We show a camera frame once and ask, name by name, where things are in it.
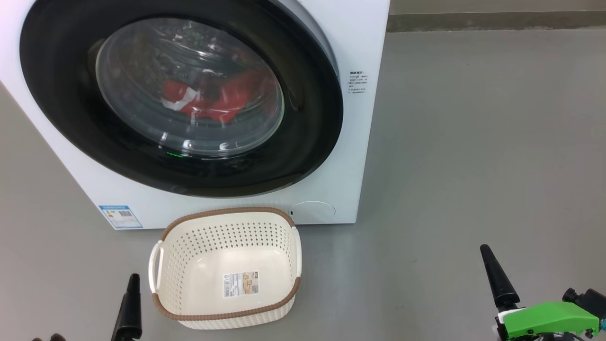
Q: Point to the cream perforated laundry basket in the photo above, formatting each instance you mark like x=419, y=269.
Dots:
x=227, y=246

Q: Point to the round white filter cover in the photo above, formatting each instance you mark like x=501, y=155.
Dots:
x=312, y=212

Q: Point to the dark washing machine door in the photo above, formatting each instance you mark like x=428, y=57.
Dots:
x=307, y=109

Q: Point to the white front-load washing machine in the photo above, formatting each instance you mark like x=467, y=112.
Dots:
x=360, y=42

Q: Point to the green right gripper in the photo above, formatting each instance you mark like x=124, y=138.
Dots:
x=549, y=319

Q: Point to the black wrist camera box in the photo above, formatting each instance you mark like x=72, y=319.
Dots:
x=592, y=300

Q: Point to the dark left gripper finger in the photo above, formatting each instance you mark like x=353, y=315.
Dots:
x=129, y=312

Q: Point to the red and white jersey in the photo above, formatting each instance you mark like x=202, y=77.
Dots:
x=227, y=99

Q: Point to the white product label sticker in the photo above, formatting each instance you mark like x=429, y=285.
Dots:
x=240, y=284

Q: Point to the blue energy label sticker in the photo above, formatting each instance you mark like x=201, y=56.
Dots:
x=120, y=217

